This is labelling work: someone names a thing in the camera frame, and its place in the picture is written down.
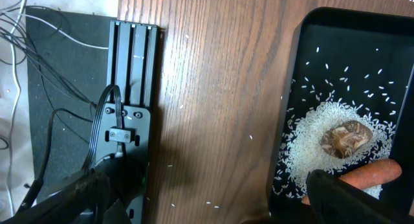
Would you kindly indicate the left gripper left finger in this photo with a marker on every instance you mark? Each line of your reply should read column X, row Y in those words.
column 90, row 192

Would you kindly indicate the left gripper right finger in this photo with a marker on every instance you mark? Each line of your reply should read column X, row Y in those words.
column 334, row 201

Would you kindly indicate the orange carrot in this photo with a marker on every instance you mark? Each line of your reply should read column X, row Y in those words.
column 373, row 174

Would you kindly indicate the white rice pile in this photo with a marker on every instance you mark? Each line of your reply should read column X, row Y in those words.
column 330, row 86

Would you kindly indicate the brown food scrap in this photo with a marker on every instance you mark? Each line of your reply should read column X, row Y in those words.
column 345, row 139

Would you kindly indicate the black waste tray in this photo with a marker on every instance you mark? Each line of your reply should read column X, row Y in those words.
column 338, row 27

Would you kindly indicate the black floor mat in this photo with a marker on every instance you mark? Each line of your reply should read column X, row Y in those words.
column 75, row 46

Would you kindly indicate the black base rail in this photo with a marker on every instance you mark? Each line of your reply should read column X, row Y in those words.
column 120, row 135

